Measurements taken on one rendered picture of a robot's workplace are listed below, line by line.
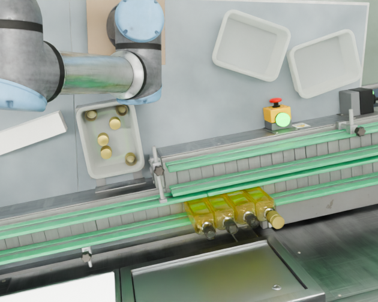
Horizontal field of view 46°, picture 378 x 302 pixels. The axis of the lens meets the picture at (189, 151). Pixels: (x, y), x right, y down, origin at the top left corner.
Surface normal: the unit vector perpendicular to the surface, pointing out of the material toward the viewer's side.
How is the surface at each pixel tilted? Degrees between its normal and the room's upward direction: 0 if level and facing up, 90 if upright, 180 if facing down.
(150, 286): 90
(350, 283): 90
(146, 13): 12
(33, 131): 0
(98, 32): 5
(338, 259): 91
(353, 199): 0
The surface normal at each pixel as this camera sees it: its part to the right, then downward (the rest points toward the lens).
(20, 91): 0.56, 0.17
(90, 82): 0.79, 0.53
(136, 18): 0.20, 0.02
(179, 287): -0.14, -0.96
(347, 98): -0.97, 0.18
